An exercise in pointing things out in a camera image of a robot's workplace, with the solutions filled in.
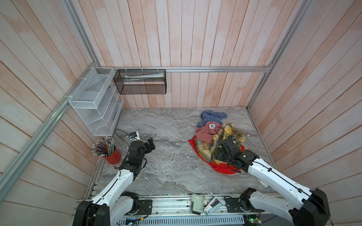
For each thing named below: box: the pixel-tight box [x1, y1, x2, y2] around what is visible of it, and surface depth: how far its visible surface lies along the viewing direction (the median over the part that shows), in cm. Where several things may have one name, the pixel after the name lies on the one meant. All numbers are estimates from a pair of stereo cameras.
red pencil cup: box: [103, 147, 122, 165], surface depth 85 cm
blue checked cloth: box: [197, 109, 229, 126], surface depth 113 cm
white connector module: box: [203, 195, 223, 216], surface depth 73 cm
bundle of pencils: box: [91, 136, 115, 157], surface depth 83 cm
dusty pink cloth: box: [195, 121, 223, 146], surface depth 97 cm
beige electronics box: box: [190, 193, 204, 216], surface depth 71 cm
